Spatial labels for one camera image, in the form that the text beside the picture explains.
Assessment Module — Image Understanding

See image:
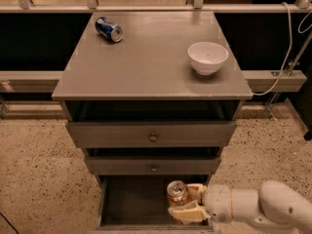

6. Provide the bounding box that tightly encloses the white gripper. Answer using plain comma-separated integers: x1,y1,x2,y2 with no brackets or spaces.
168,183,232,224

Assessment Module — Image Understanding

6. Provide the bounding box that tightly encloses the orange soda can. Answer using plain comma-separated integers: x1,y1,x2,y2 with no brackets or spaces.
167,180,190,207

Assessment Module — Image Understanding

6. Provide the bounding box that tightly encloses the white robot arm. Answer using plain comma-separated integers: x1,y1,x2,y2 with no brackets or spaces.
167,180,312,234

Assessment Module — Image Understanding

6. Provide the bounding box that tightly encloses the grey open bottom drawer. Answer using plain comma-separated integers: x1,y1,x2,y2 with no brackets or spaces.
88,175,221,234

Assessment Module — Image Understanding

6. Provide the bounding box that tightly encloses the grey drawer cabinet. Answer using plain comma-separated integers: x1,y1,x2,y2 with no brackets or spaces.
51,10,254,234

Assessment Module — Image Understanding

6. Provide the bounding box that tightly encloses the grey middle drawer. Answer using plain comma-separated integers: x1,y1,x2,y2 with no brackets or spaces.
85,157,220,176

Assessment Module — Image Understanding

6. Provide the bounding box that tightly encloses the grey top drawer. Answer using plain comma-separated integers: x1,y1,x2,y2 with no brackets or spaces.
66,121,236,148

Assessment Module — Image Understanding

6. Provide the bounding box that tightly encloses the blue soda can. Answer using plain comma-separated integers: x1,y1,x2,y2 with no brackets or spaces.
95,17,123,43

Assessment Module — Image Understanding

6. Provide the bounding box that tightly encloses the white ceramic bowl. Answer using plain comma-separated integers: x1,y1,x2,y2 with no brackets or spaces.
187,42,229,75

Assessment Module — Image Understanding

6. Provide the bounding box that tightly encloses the white cable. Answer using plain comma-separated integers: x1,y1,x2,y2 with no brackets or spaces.
252,1,312,98

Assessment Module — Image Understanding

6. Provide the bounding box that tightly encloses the black floor cable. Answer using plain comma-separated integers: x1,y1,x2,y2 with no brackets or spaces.
0,210,21,234

